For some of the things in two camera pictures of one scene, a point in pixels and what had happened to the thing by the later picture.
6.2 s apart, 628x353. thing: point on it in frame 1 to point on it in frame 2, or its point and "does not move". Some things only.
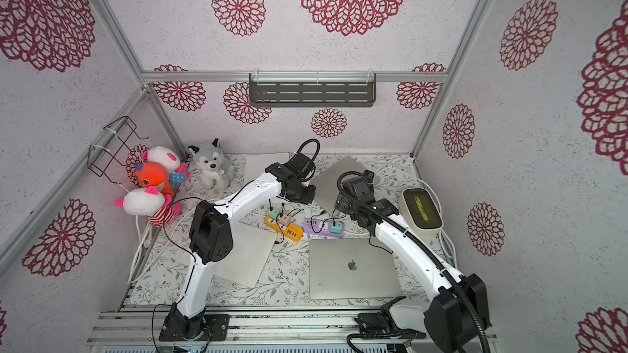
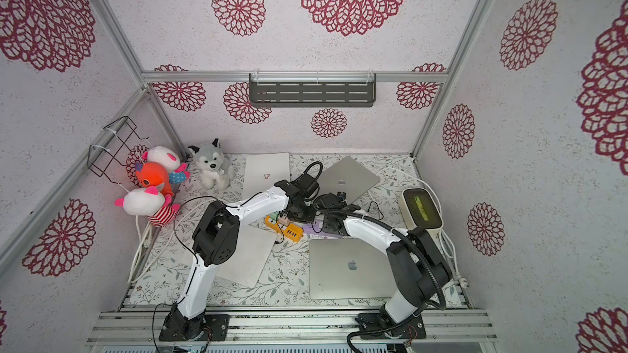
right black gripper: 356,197 to 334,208
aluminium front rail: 276,330 does not move
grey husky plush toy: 215,167 does not move
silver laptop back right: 326,182 does not move
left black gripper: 309,199 to 311,218
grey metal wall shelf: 312,90 does not move
